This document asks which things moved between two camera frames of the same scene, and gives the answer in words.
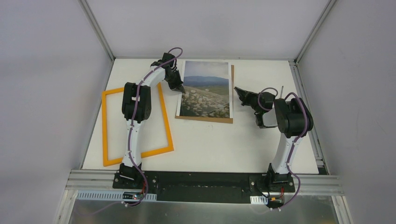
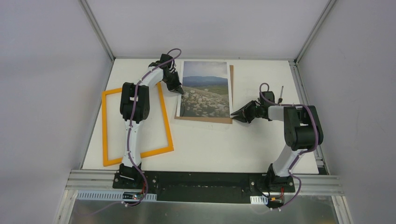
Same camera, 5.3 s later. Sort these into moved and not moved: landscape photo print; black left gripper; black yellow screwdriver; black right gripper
Moved: black right gripper
Not moved: black left gripper; black yellow screwdriver; landscape photo print
